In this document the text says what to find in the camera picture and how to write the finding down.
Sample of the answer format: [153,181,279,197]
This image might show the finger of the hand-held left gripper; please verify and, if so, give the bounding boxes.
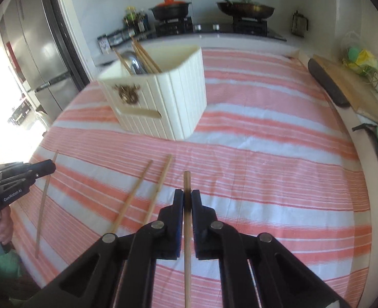
[24,159,57,178]

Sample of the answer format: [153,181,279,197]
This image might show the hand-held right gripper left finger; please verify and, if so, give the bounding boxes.
[23,189,185,308]

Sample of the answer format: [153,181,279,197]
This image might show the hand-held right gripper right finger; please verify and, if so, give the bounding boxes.
[190,190,352,308]

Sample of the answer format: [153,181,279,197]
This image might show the wooden chopstick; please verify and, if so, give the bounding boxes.
[142,155,173,226]
[130,36,156,74]
[109,160,153,235]
[137,42,163,73]
[35,150,59,259]
[113,47,134,74]
[183,171,192,308]

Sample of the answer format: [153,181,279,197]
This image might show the cream ribbed utensil holder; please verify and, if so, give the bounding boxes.
[98,46,208,141]

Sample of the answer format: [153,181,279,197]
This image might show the steel spoon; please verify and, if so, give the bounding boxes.
[125,51,151,75]

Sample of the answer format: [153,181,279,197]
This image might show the person's left forearm green sleeve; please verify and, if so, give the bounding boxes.
[0,241,23,284]

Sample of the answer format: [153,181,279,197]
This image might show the pink striped cloth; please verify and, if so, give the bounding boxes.
[15,49,374,308]

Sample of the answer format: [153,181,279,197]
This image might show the steel refrigerator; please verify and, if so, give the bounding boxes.
[0,0,73,123]

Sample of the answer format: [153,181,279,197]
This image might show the glass spice jar rack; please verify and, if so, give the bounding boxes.
[107,27,135,46]

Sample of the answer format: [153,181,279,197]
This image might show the yellow cap sauce bottle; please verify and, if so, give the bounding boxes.
[124,6,139,29]

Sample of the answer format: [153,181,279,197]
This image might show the dark sauce bottle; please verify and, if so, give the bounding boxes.
[137,9,149,33]

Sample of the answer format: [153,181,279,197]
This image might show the black oblong pad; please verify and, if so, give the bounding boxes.
[308,58,351,108]

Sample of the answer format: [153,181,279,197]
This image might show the black gas stove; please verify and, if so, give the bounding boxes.
[154,16,288,42]

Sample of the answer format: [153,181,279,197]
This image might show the black clay pot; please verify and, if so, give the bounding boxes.
[149,3,192,20]

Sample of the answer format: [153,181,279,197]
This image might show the wooden cutting board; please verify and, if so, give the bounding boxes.
[312,54,378,126]

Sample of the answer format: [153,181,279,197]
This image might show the dark wok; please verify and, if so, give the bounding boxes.
[204,0,276,18]

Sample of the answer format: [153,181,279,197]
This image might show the glass wok lid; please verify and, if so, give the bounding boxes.
[229,0,275,9]

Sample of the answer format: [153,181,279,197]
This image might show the yellow plastic bag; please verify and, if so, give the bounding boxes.
[345,49,378,75]

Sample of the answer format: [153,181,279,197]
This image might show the black strap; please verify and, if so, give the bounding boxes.
[352,122,377,132]

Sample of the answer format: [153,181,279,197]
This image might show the wire rack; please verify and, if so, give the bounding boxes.
[346,61,378,88]

